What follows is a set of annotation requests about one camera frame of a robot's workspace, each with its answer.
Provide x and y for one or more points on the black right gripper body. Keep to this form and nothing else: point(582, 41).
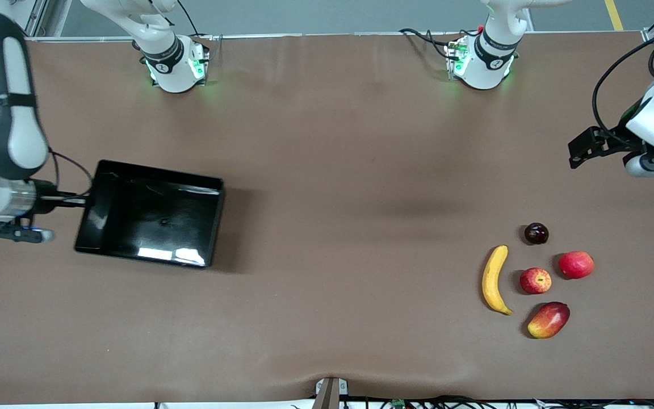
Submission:
point(47, 197)

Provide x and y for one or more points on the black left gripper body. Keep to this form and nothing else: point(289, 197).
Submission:
point(616, 144)

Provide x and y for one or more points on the black plastic box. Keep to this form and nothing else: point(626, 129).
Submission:
point(151, 216)

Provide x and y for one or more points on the small red yellow apple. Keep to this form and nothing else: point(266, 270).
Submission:
point(535, 280)

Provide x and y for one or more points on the yellow banana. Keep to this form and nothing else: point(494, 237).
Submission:
point(490, 284)

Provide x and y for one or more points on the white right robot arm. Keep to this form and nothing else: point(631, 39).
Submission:
point(9, 130)

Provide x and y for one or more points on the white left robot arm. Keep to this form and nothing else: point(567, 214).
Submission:
point(486, 68)

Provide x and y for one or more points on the dark purple plum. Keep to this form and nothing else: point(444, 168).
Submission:
point(536, 233)

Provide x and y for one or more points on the red peach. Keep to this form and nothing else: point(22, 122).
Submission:
point(575, 265)

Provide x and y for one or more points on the red yellow mango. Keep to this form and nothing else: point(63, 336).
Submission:
point(548, 320)

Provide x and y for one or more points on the brown table mat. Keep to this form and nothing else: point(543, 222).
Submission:
point(332, 255)

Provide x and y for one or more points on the aluminium frame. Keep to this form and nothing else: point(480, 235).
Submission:
point(34, 17)

